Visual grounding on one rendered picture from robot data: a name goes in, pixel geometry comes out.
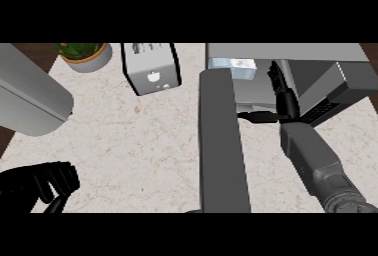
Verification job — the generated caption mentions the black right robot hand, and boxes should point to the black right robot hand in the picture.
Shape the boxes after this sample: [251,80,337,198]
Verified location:
[237,60,303,125]

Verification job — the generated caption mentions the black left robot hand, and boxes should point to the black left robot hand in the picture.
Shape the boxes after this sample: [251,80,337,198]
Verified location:
[0,160,82,214]

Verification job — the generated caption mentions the grey microwave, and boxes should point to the grey microwave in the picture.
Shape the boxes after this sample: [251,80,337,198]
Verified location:
[206,42,378,128]

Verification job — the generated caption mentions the pale blue milk carton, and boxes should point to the pale blue milk carton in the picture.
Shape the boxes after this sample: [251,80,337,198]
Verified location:
[207,57,259,81]

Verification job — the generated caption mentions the dark grey microwave door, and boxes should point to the dark grey microwave door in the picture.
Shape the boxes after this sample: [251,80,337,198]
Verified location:
[197,68,253,214]

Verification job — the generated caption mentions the black and silver toaster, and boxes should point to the black and silver toaster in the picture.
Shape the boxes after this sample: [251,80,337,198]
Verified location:
[120,42,184,97]

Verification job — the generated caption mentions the green plant in grey pot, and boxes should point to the green plant in grey pot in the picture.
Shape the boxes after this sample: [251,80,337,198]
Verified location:
[52,42,114,74]

